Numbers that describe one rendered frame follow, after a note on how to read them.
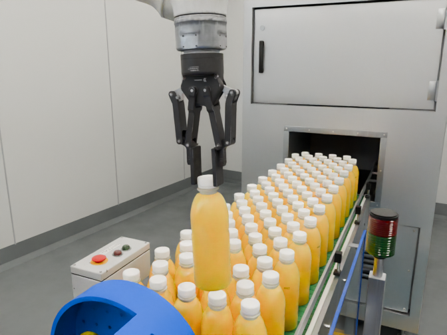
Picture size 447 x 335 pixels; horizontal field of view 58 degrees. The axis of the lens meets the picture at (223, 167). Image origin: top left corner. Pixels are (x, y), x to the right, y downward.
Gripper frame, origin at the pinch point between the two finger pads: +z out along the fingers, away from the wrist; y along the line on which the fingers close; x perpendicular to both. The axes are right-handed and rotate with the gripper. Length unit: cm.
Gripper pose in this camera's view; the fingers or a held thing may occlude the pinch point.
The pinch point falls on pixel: (206, 166)
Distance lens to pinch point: 75.1
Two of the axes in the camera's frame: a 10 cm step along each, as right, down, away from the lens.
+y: 9.1, 0.5, -4.1
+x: 4.1, -2.0, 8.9
